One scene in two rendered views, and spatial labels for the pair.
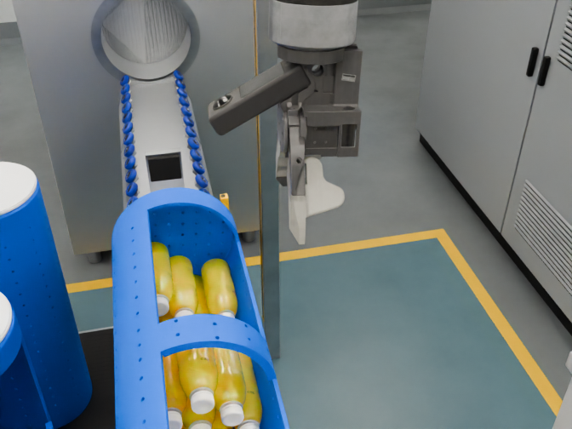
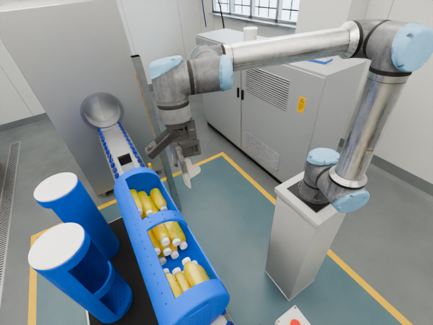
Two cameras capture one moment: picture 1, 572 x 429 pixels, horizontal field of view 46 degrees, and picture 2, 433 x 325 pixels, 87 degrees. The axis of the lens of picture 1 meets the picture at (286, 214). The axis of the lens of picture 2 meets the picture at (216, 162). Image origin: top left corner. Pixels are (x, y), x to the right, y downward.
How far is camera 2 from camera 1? 9 cm
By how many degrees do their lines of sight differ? 12
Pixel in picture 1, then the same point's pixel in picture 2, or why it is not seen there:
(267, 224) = (166, 167)
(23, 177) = (71, 177)
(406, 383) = (224, 206)
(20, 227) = (75, 196)
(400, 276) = (213, 171)
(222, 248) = (154, 184)
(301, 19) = (172, 115)
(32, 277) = (86, 211)
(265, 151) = not seen: hidden behind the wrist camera
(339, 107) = (191, 139)
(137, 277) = (129, 205)
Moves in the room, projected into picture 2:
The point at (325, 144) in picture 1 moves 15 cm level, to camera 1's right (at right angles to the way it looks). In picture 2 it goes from (189, 152) to (234, 141)
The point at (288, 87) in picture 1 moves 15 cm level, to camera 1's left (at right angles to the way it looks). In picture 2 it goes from (172, 137) to (120, 149)
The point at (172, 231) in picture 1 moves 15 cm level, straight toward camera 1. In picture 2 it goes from (135, 183) to (142, 198)
